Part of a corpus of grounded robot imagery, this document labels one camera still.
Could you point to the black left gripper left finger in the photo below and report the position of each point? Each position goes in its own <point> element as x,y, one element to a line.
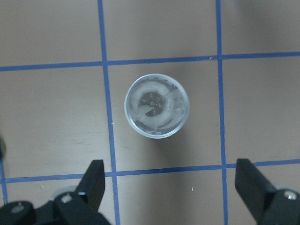
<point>70,207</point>

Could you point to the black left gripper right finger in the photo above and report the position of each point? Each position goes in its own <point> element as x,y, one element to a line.
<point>268,204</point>

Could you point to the tennis ball can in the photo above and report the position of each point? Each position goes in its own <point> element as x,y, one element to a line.
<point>156,106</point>

